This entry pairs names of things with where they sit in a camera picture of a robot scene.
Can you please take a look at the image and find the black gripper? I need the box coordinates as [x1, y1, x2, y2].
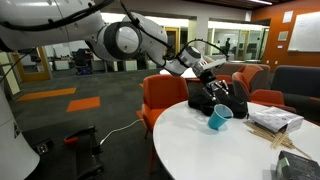
[199, 69, 232, 106]

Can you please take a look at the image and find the blue plastic cup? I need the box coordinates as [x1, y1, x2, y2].
[207, 103, 234, 131]

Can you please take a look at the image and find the black laptop bag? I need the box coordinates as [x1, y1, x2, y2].
[187, 89, 249, 120]

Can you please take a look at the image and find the brown beige sofa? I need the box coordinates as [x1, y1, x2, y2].
[213, 55, 272, 89]

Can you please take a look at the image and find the white round side table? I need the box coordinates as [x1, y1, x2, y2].
[159, 67, 213, 80]

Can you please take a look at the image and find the orange upholstered chair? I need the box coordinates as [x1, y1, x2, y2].
[214, 64, 264, 94]
[135, 73, 190, 139]

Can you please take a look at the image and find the orange chair grey shell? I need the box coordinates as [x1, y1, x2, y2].
[232, 71, 297, 114]

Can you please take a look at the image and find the standing person in dark clothes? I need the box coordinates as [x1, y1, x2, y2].
[224, 37, 233, 55]

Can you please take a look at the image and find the yellow wooden glass door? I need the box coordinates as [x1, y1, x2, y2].
[11, 46, 53, 83]
[164, 27, 180, 51]
[237, 30, 250, 62]

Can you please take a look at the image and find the white printed paper box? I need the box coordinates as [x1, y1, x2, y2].
[249, 106, 305, 134]

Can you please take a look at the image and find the wooden stick bundle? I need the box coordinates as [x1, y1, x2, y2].
[243, 119, 313, 160]

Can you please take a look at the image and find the dark navy sofa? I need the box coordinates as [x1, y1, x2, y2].
[270, 65, 320, 123]

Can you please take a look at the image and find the white low cabinet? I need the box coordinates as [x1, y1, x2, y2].
[123, 59, 138, 72]
[53, 59, 70, 72]

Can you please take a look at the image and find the ceiling light strip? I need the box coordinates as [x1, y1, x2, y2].
[248, 0, 273, 6]

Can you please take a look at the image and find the black orange bar clamp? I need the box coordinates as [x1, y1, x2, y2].
[74, 133, 105, 180]
[63, 125, 98, 145]

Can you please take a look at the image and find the black office chair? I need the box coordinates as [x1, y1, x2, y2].
[72, 48, 94, 76]

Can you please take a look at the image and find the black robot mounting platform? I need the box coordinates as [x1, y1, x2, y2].
[21, 120, 104, 180]

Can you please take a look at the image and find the black power outlet box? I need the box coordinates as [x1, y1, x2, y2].
[31, 138, 55, 156]

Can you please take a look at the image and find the white framed panel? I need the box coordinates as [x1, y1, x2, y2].
[0, 51, 22, 99]

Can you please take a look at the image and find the grey wrist camera bar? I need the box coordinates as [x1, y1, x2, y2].
[201, 58, 228, 73]

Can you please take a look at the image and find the framed wall sign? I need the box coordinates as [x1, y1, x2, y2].
[277, 30, 290, 42]

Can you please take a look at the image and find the white paper sheet on wall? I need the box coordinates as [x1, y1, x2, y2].
[282, 10, 294, 24]

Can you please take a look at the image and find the wall whiteboard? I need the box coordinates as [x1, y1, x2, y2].
[287, 11, 320, 53]

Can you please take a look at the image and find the white floor cable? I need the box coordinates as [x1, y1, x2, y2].
[99, 118, 144, 147]

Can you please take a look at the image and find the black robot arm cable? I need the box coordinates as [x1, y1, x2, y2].
[0, 0, 231, 84]

